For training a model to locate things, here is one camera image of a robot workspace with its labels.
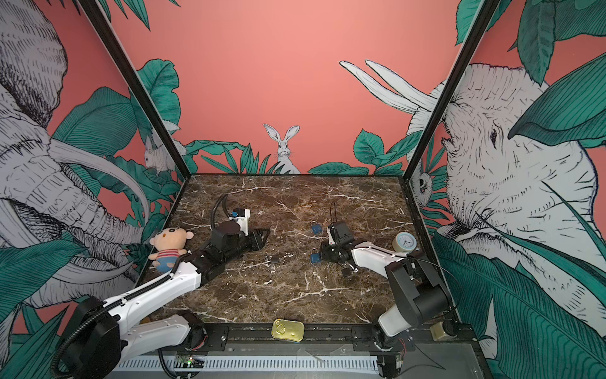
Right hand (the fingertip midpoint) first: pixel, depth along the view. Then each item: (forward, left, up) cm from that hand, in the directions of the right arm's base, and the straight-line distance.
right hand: (317, 250), depth 90 cm
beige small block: (-27, -38, -1) cm, 47 cm away
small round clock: (+4, -35, 0) cm, 35 cm away
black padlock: (-6, -11, -5) cm, 14 cm away
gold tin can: (-28, +10, +1) cm, 29 cm away
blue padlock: (-1, +1, -3) cm, 4 cm away
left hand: (+1, +17, +15) cm, 23 cm away
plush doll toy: (0, +57, +5) cm, 57 cm away
